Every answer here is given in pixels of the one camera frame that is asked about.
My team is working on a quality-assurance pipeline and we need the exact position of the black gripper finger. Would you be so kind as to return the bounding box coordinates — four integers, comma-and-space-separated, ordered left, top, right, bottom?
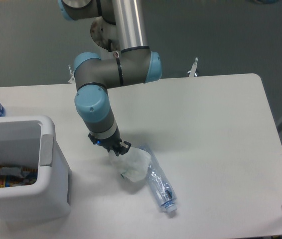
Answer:
113, 141, 131, 156

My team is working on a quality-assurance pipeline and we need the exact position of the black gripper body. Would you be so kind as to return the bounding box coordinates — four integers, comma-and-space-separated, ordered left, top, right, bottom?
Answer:
88, 131, 122, 152

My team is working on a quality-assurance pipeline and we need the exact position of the white plastic bag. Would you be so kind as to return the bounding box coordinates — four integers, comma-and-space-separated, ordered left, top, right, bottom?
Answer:
109, 147, 151, 182

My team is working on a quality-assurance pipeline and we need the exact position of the crushed clear plastic bottle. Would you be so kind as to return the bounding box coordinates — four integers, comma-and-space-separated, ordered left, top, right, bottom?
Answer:
140, 144, 177, 215

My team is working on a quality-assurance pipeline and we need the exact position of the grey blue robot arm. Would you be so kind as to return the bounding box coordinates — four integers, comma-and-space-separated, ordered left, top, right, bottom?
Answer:
58, 0, 162, 156

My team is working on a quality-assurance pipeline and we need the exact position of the white trash can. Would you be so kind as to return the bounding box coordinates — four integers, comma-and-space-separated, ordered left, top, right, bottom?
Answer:
0, 116, 72, 221

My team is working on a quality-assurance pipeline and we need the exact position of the colourful trash in can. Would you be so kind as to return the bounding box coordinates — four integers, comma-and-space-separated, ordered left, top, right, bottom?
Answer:
0, 165, 38, 188

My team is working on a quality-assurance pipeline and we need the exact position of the white pedestal foot bracket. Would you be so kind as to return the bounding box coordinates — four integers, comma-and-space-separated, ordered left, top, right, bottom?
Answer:
68, 57, 200, 84

